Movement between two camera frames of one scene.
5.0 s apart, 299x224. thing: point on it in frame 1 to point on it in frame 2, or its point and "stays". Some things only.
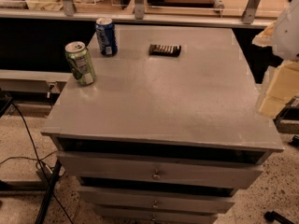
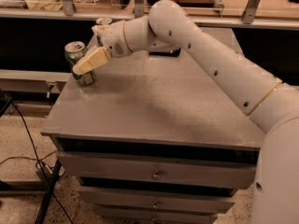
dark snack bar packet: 164,50 stays
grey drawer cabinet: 163,139 stays
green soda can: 80,63 stays
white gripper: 288,35 to 112,41
